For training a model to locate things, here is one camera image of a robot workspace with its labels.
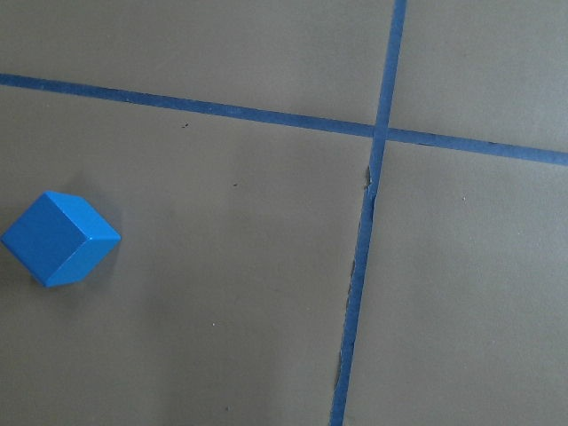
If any blue wooden cube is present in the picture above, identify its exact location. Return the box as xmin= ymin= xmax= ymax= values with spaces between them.
xmin=1 ymin=191 xmax=122 ymax=288

